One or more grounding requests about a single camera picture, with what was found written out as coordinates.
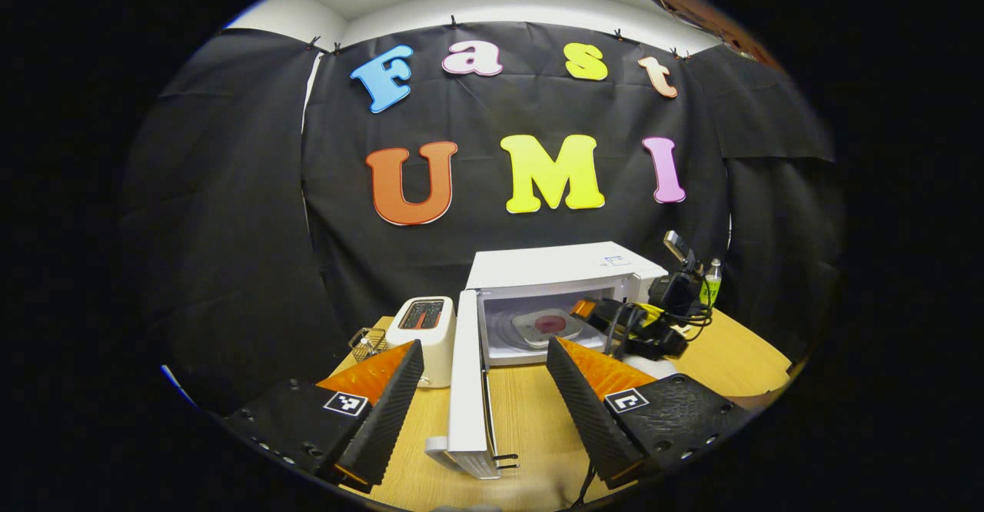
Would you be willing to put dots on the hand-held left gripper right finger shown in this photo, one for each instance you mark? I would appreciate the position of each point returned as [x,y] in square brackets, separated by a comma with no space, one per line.
[580,412]

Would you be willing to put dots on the white microwave oven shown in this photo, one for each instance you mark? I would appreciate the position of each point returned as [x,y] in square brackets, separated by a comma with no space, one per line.
[553,266]

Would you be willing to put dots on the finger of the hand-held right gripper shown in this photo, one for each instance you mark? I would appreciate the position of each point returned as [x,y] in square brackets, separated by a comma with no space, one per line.
[653,343]
[607,310]

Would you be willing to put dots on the pink meat slice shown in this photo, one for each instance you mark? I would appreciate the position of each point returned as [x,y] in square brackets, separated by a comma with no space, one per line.
[550,324]

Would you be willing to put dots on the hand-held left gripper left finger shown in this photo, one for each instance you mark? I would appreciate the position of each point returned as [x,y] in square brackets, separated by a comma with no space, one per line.
[388,412]

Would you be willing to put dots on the black backdrop cloth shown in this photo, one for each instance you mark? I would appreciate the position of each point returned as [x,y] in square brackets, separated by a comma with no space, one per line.
[231,227]

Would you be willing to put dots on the white square plate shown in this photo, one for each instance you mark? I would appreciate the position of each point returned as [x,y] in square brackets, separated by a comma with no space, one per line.
[526,331]

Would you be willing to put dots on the green label drink bottle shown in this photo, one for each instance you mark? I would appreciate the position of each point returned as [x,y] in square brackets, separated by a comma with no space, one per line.
[711,287]

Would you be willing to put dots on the white toaster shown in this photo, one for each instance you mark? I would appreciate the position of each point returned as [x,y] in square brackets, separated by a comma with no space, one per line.
[430,343]

